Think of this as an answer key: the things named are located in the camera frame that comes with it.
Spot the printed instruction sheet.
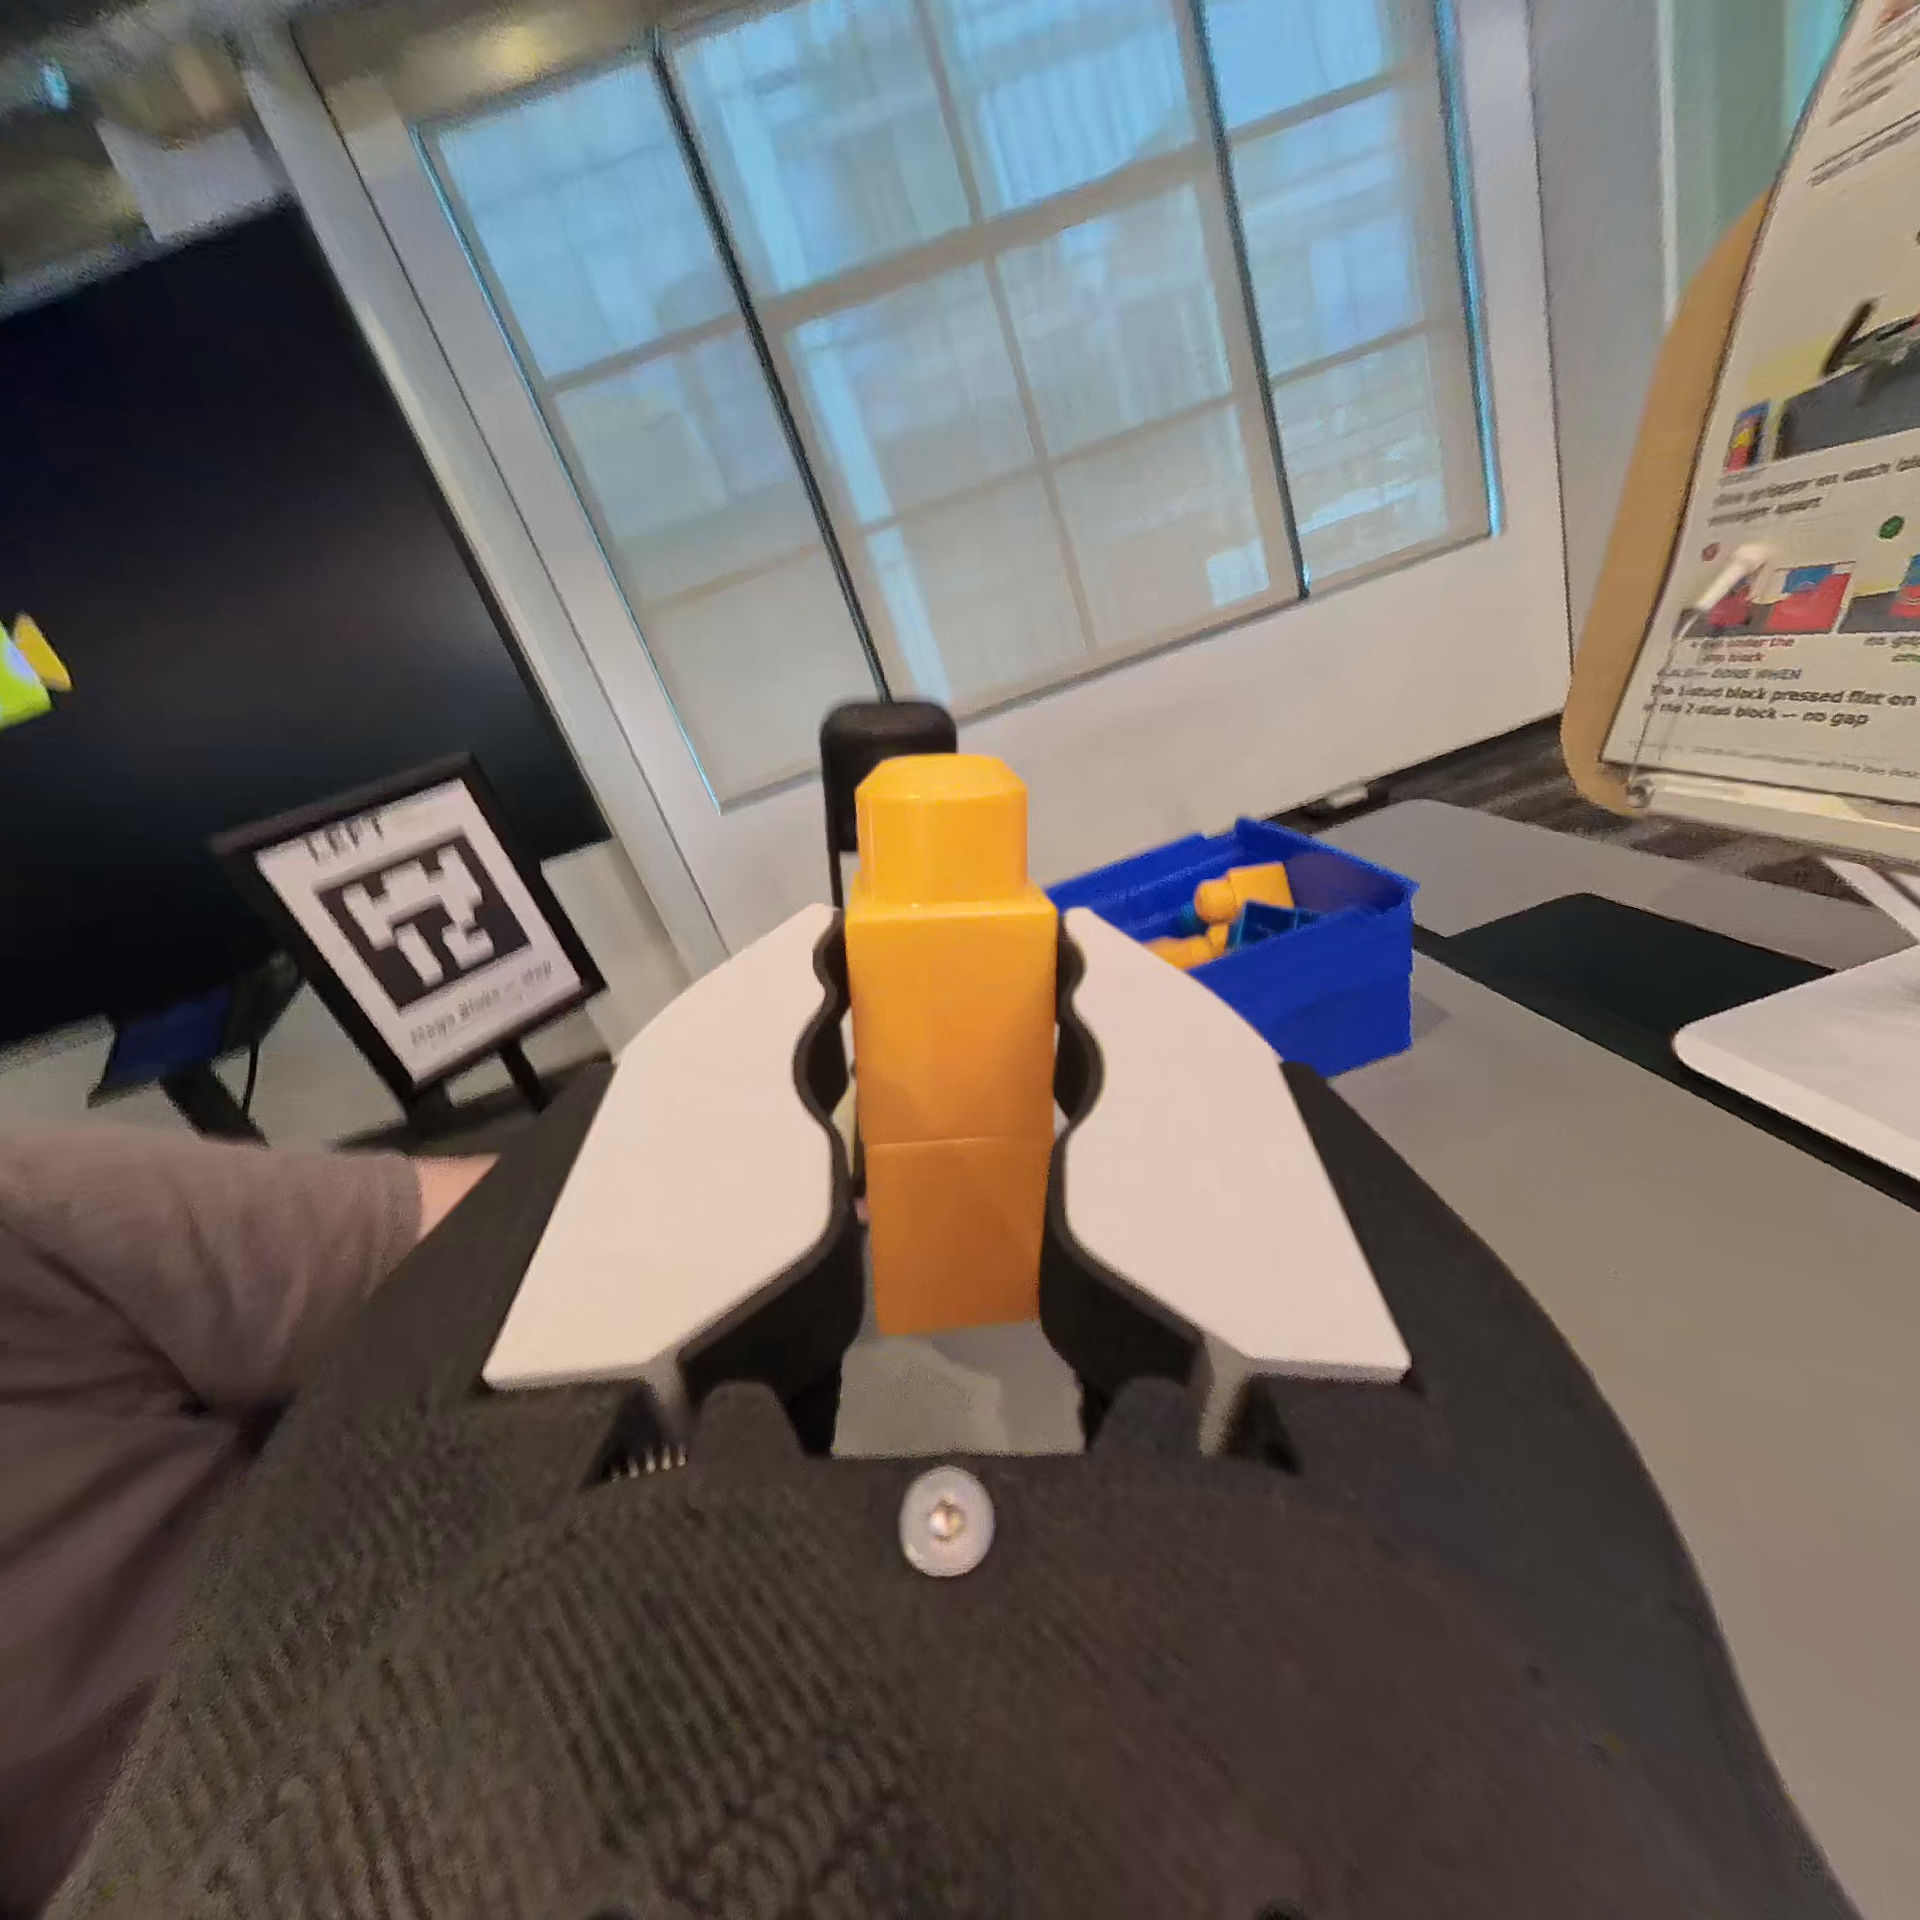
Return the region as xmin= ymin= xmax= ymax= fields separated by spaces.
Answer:
xmin=1598 ymin=0 xmax=1920 ymax=804

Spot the black and white marker sign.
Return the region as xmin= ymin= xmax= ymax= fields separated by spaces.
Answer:
xmin=211 ymin=755 xmax=607 ymax=1120

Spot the small blue box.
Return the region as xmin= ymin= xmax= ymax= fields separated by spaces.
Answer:
xmin=88 ymin=984 xmax=249 ymax=1105

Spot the blue plastic bin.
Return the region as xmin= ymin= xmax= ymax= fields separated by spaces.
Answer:
xmin=1044 ymin=816 xmax=1417 ymax=1080

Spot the pile of colourful building blocks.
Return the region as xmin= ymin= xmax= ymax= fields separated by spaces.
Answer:
xmin=1148 ymin=861 xmax=1325 ymax=969

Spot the large paned window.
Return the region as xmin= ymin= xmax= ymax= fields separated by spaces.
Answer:
xmin=421 ymin=0 xmax=1501 ymax=811

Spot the person's brown shirt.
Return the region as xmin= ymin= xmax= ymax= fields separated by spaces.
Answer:
xmin=0 ymin=1119 xmax=430 ymax=1907

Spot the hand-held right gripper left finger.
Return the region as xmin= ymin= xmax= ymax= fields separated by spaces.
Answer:
xmin=479 ymin=903 xmax=868 ymax=1450

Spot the yellow one-stud building block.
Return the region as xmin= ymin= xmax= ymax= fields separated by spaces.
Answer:
xmin=843 ymin=755 xmax=1057 ymax=1146

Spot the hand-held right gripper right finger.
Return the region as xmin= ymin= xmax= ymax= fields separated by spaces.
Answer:
xmin=1041 ymin=903 xmax=1414 ymax=1450

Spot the neon yellow tag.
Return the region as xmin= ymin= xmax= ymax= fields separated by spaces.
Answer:
xmin=0 ymin=613 xmax=72 ymax=731

